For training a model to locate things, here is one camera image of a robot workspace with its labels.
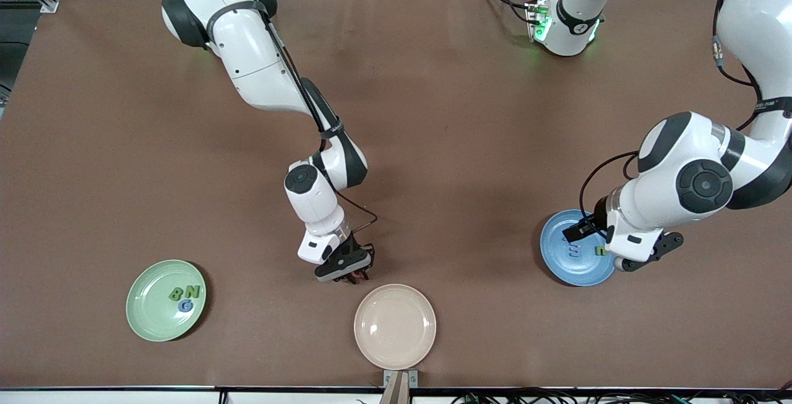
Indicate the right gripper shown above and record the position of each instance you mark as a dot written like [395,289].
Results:
[351,247]

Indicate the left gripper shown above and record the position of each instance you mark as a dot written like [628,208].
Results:
[595,220]

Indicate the blue foam letter m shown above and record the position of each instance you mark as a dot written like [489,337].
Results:
[574,251]

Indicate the beige round plate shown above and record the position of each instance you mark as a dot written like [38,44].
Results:
[395,328]

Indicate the blue foam letter G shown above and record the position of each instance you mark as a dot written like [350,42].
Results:
[185,306]

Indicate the green foam letter B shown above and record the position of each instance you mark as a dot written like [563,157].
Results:
[176,294]

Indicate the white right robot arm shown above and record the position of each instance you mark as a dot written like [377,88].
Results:
[253,57]

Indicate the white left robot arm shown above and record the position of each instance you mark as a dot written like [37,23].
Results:
[668,206]

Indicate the blue round plate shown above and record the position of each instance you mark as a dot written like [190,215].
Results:
[569,269]

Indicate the metal base connector box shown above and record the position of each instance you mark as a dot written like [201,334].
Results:
[537,20]

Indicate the light green round plate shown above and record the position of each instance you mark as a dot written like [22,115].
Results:
[154,317]

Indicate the brown table cloth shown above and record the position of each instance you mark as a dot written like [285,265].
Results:
[124,175]

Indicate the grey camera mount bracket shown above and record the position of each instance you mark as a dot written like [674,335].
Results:
[400,385]

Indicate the white table edge rail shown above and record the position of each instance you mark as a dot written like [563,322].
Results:
[124,398]

